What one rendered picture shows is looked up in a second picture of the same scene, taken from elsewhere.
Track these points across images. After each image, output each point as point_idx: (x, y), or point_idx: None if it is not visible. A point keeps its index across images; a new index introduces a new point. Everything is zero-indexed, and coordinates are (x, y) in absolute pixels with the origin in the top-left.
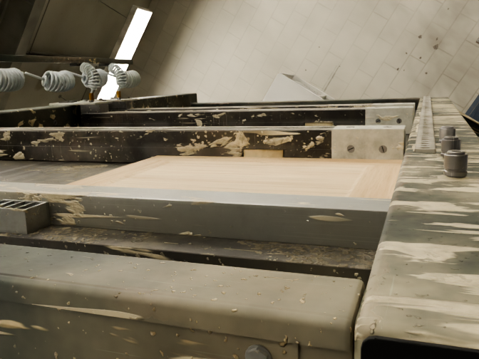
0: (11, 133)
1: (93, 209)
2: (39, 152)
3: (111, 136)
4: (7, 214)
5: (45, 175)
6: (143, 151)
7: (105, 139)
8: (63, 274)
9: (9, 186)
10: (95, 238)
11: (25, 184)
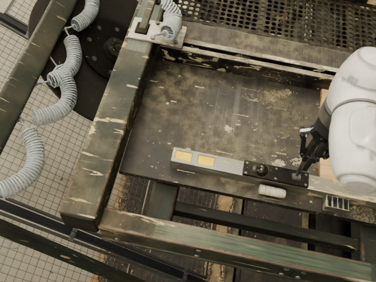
0: (219, 59)
1: (369, 204)
2: (238, 71)
3: (295, 75)
4: (339, 210)
5: (272, 114)
6: (313, 85)
7: (290, 75)
8: None
9: (322, 184)
10: (374, 219)
11: (327, 181)
